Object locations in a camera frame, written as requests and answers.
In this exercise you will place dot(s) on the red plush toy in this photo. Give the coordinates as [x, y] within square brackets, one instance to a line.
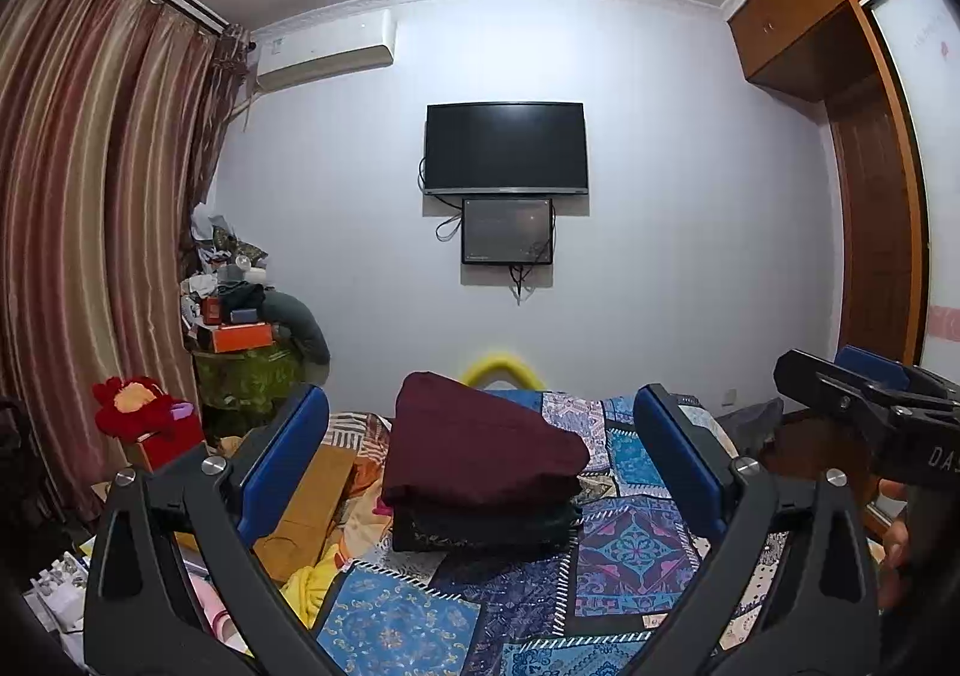
[131, 402]

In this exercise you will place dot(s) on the white printed sheet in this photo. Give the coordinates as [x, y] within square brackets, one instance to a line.
[56, 590]

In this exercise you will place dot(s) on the grey cushion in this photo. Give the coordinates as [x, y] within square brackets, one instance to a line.
[300, 323]

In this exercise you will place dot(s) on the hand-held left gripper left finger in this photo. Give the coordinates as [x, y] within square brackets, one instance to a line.
[289, 451]

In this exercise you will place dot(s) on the blue patchwork bedspread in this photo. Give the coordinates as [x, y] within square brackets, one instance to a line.
[390, 616]

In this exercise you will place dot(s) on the white air conditioner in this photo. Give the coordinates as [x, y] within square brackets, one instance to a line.
[322, 50]

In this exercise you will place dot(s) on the pile of clutter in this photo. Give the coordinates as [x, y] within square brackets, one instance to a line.
[221, 271]

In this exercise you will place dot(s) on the striped brown curtain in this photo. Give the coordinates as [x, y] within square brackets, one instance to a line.
[90, 196]

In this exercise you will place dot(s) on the yellow cloth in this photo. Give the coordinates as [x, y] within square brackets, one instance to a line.
[315, 582]

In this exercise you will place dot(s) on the person's right hand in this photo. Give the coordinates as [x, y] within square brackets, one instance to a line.
[896, 545]

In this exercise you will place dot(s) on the orange box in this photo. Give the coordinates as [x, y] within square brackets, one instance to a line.
[240, 338]

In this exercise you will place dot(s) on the maroon shirt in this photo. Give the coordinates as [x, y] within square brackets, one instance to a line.
[472, 443]

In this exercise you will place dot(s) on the grey cloth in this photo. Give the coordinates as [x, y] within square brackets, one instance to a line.
[750, 425]

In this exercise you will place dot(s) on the black patterned folded garment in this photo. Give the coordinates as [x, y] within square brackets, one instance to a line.
[465, 533]

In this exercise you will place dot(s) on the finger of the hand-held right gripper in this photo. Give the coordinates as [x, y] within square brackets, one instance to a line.
[832, 391]
[874, 365]

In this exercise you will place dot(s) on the white sliding wardrobe door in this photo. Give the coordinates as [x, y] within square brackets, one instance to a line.
[930, 159]

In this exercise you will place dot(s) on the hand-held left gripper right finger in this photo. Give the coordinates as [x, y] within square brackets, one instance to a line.
[679, 458]

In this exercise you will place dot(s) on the red box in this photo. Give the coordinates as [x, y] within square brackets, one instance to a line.
[169, 447]

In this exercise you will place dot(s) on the yellow foam arch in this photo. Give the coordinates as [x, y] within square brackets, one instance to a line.
[499, 368]

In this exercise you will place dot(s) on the small black monitor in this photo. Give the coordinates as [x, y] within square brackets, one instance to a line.
[508, 231]

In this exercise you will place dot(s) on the black wall television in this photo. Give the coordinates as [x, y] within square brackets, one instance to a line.
[506, 147]

